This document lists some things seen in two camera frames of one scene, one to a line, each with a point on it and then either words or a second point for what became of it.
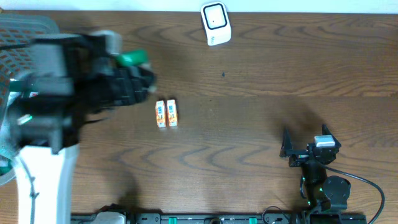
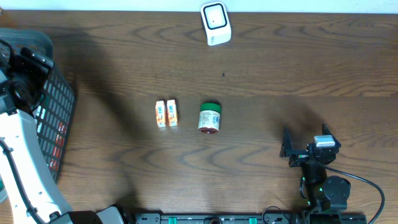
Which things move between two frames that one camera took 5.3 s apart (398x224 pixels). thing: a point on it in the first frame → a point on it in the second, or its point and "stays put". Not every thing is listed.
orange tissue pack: (171, 112) stays put
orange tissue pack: (160, 112) stays put
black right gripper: (299, 157) stays put
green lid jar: (134, 58) → (209, 117)
